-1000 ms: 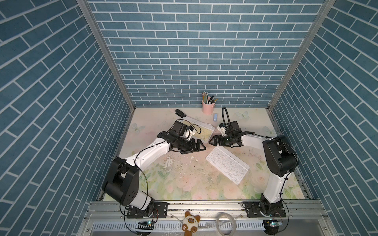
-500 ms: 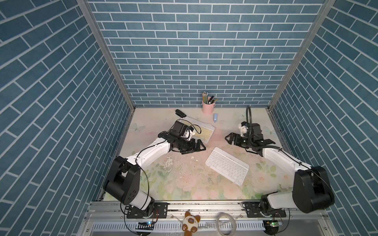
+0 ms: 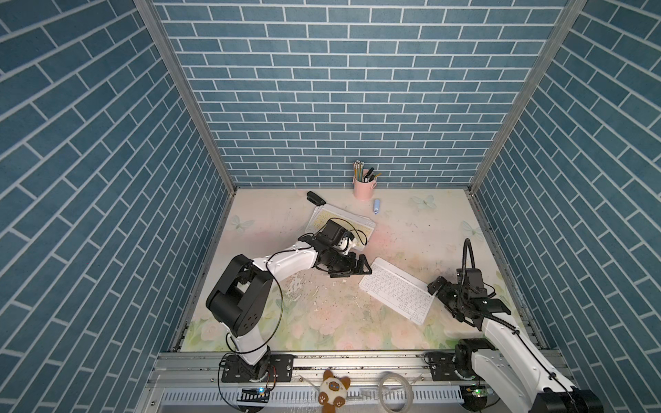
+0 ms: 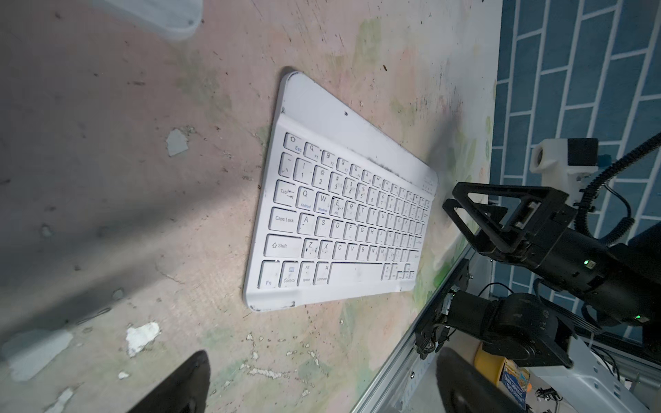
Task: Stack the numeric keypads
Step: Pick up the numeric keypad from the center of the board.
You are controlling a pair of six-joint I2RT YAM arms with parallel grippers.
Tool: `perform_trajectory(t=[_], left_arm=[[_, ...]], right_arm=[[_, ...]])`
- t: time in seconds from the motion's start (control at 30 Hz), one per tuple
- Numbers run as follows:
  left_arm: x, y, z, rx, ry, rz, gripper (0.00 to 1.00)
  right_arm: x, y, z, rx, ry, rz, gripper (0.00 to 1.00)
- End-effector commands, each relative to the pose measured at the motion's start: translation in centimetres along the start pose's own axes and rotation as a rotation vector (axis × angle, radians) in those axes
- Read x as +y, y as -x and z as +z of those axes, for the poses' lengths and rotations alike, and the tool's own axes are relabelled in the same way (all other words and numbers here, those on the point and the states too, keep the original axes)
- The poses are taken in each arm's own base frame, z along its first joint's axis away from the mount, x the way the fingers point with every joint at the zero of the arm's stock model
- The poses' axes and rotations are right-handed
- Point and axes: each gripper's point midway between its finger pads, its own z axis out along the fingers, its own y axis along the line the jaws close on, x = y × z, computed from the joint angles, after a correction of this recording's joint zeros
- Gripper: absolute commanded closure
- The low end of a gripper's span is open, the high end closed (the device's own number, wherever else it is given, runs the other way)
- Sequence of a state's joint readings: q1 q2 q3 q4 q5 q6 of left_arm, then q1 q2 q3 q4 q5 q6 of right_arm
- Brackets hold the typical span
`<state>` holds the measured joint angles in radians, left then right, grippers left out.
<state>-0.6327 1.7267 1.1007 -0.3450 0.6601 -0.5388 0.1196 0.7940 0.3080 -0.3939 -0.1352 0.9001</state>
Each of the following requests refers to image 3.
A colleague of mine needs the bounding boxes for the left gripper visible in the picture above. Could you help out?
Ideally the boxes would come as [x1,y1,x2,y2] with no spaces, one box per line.
[324,248,372,277]

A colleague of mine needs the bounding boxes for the white keyboard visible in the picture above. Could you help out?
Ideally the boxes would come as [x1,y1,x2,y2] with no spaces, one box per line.
[359,257,434,326]

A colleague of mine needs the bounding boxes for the yellow keyboard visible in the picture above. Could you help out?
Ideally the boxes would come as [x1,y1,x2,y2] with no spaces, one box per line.
[305,204,376,251]

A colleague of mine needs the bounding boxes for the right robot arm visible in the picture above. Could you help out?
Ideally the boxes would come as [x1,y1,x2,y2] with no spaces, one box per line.
[427,269,605,412]

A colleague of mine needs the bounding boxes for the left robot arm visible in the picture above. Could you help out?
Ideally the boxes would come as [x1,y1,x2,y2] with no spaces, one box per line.
[206,236,372,381]

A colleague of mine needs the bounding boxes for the pink pen cup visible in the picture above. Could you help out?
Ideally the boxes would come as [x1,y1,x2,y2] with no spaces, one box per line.
[353,168,377,201]

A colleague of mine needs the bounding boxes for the black stapler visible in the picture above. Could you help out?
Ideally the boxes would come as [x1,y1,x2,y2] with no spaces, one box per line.
[306,191,326,207]

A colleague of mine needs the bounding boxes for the plush toy cat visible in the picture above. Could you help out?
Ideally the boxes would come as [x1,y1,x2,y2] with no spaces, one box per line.
[318,369,351,413]

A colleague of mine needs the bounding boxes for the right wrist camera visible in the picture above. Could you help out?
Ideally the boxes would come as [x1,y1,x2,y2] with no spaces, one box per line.
[459,239,488,300]

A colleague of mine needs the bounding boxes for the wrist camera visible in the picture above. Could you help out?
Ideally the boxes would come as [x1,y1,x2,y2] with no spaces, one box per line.
[459,239,488,300]
[317,219,357,253]

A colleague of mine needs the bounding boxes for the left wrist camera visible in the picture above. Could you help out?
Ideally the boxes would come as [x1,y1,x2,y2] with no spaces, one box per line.
[317,219,357,253]

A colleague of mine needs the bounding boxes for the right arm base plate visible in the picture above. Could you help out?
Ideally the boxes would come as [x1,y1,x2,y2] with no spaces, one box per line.
[423,350,485,382]

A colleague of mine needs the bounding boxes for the coiled white cable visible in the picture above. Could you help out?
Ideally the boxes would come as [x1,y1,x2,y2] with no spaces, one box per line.
[376,371,414,413]

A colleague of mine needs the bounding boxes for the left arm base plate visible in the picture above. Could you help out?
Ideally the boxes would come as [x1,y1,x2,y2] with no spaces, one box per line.
[220,352,295,383]

